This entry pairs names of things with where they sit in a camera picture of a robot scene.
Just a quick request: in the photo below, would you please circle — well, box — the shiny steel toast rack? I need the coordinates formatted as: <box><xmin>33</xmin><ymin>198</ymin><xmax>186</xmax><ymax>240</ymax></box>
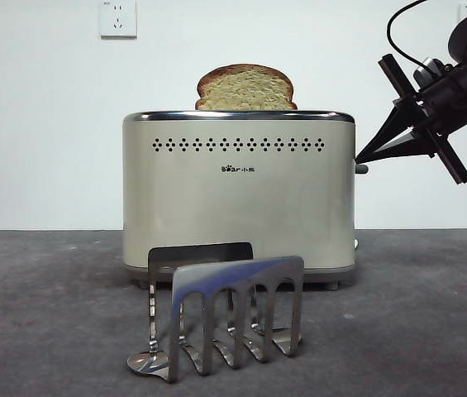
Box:
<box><xmin>126</xmin><ymin>242</ymin><xmax>306</xmax><ymax>384</ymax></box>

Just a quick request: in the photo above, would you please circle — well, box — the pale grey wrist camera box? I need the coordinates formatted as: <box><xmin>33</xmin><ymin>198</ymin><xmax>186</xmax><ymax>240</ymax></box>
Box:
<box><xmin>412</xmin><ymin>57</ymin><xmax>446</xmax><ymax>90</ymax></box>

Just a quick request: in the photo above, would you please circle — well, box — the cream two-slot toaster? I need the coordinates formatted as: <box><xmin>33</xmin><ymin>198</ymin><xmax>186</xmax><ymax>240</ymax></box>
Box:
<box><xmin>122</xmin><ymin>108</ymin><xmax>360</xmax><ymax>293</ymax></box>

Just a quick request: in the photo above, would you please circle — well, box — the black camera cable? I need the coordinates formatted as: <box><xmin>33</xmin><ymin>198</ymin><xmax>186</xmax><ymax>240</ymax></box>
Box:
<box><xmin>386</xmin><ymin>0</ymin><xmax>435</xmax><ymax>69</ymax></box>

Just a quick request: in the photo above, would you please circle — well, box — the brown-crusted bread slice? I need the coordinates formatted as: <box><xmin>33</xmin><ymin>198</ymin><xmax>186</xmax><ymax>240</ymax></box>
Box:
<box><xmin>194</xmin><ymin>63</ymin><xmax>299</xmax><ymax>112</ymax></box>

